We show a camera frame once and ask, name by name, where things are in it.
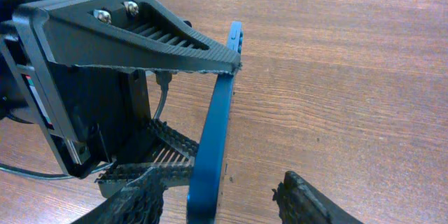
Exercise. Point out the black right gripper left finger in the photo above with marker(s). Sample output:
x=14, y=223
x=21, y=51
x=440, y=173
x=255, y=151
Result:
x=140, y=201

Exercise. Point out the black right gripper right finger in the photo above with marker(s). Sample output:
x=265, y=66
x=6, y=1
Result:
x=300, y=202

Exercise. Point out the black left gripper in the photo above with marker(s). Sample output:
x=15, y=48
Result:
x=76, y=68

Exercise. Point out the blue Samsung Galaxy smartphone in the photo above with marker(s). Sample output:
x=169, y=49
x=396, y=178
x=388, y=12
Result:
x=205, y=183

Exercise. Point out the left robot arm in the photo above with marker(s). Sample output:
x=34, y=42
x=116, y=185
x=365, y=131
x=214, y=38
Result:
x=94, y=76

